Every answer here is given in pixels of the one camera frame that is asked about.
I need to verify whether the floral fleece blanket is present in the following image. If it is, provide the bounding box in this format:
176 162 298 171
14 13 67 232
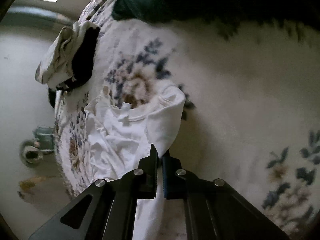
55 0 319 239

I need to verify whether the dark green blanket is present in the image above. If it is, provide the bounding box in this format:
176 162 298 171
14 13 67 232
112 0 319 39

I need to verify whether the green wheeled cart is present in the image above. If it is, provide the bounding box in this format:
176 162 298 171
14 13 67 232
20 127 55 167

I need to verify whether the cream folded garment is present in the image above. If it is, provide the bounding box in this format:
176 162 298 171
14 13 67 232
35 21 98 86

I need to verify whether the white t-shirt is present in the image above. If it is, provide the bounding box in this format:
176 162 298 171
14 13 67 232
83 84 187 240

